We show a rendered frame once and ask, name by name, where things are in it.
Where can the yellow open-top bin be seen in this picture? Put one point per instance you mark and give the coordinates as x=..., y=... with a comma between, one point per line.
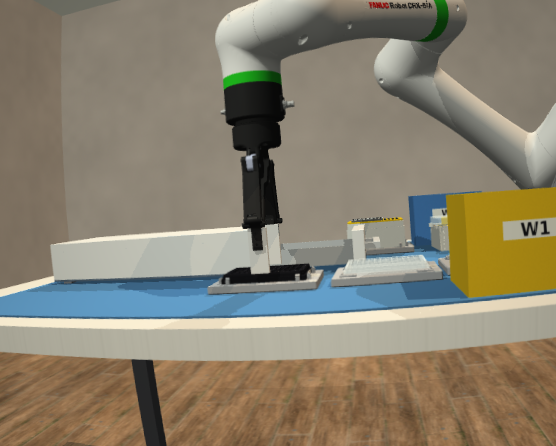
x=502, y=242

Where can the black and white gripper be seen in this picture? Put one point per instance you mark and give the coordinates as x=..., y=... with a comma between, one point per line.
x=260, y=204

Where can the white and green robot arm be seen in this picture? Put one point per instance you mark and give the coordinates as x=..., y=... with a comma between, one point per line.
x=252, y=40

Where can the dark blue open bin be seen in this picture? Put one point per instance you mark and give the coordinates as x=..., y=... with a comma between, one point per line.
x=425, y=206

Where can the blue work mat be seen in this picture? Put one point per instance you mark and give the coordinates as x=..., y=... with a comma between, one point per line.
x=187, y=298

